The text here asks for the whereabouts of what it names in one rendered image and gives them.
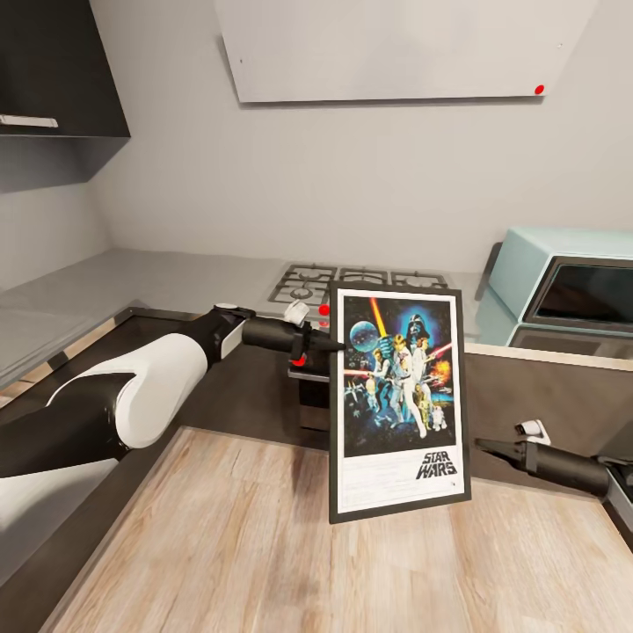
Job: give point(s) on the poster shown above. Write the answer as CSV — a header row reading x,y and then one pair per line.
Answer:
x,y
398,412

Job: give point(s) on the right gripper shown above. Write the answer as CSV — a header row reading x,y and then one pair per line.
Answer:
x,y
543,462

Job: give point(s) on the microwave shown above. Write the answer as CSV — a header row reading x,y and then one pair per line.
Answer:
x,y
566,277

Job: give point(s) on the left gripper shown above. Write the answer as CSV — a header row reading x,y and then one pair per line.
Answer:
x,y
279,335

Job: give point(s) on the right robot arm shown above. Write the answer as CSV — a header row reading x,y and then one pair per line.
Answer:
x,y
599,475

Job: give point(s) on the range hood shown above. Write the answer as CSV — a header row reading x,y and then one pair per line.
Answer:
x,y
305,50

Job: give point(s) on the oven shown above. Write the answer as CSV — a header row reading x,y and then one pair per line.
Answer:
x,y
304,394

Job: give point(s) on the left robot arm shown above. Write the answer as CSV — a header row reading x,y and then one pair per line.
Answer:
x,y
51,460

